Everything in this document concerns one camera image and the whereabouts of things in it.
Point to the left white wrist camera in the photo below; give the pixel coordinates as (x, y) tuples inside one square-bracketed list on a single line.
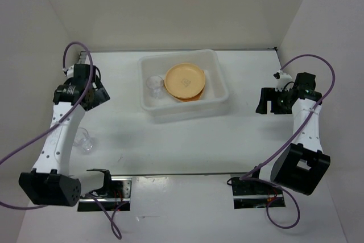
[(69, 72)]

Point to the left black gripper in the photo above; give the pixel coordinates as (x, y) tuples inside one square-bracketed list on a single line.
[(102, 95)]

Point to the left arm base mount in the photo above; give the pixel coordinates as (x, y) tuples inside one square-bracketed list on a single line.
[(117, 197)]

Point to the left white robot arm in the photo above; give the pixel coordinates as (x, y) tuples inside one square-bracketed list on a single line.
[(49, 182)]

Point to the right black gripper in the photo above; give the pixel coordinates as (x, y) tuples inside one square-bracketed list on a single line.
[(269, 94)]

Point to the tan round plate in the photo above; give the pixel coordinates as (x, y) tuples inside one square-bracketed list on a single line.
[(185, 81), (195, 98)]

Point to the woven bamboo triangular basket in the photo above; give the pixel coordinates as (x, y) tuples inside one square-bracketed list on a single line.
[(199, 98)]

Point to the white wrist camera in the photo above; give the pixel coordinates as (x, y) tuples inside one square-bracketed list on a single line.
[(282, 80), (69, 72)]

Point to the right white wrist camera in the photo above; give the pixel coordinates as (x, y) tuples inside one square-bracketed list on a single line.
[(282, 80)]

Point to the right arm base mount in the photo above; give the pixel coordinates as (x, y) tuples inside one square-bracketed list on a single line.
[(251, 194)]

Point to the clear glass cup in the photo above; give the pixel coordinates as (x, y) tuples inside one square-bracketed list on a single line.
[(155, 86), (83, 141)]

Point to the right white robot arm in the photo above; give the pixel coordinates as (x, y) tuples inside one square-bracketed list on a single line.
[(302, 164)]

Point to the clear glass cup front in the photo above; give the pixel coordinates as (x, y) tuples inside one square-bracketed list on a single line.
[(83, 141)]

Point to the clear plastic bin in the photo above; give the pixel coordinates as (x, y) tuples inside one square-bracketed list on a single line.
[(166, 109)]

